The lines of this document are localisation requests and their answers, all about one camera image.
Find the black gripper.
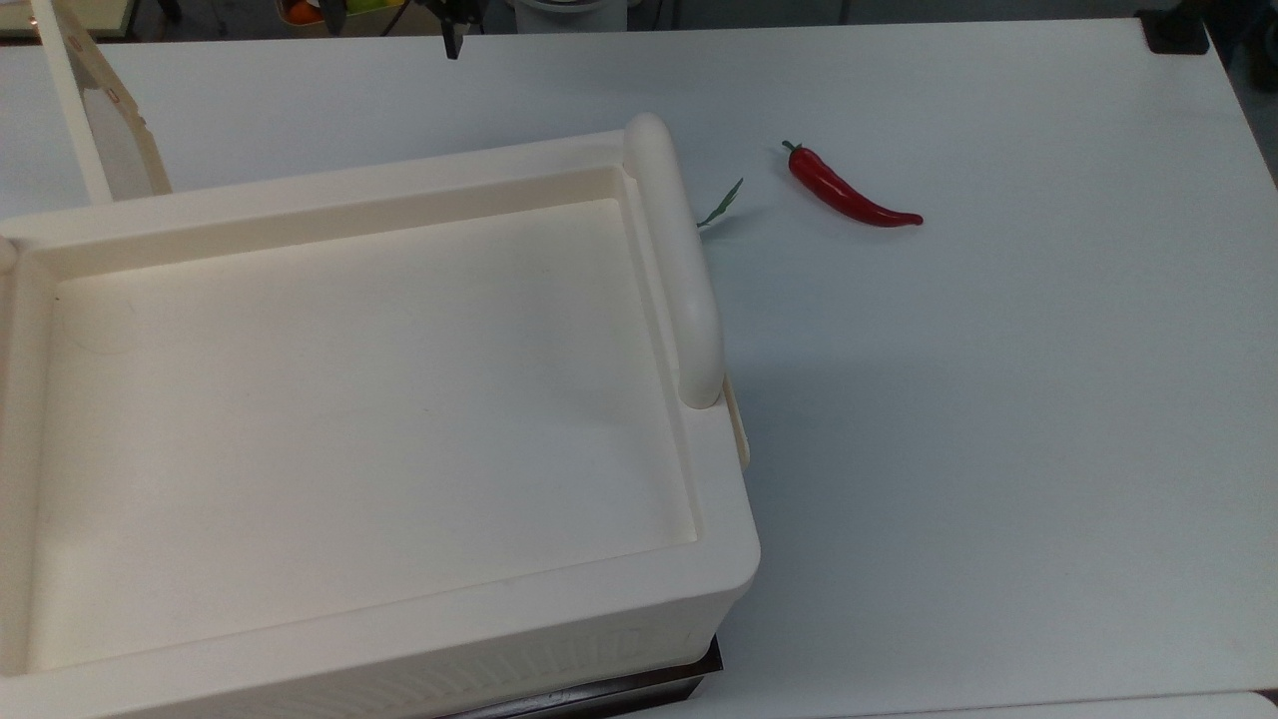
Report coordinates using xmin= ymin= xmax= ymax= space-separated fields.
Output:
xmin=413 ymin=0 xmax=492 ymax=61

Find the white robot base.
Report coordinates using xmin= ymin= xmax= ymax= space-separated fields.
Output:
xmin=507 ymin=0 xmax=642 ymax=36

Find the white cabinet door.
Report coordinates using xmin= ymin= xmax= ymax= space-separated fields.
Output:
xmin=30 ymin=0 xmax=174 ymax=207

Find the dark board under cabinet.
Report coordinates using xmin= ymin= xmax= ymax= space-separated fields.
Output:
xmin=467 ymin=635 xmax=725 ymax=719

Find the small green leaf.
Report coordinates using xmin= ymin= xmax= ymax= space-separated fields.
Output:
xmin=697 ymin=178 xmax=745 ymax=230

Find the large cream plastic tray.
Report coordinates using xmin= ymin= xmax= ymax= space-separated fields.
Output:
xmin=0 ymin=128 xmax=762 ymax=719

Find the red chili pepper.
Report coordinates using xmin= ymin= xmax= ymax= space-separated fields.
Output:
xmin=782 ymin=140 xmax=925 ymax=229

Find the black table clamp block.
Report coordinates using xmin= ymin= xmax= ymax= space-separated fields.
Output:
xmin=1141 ymin=9 xmax=1211 ymax=56

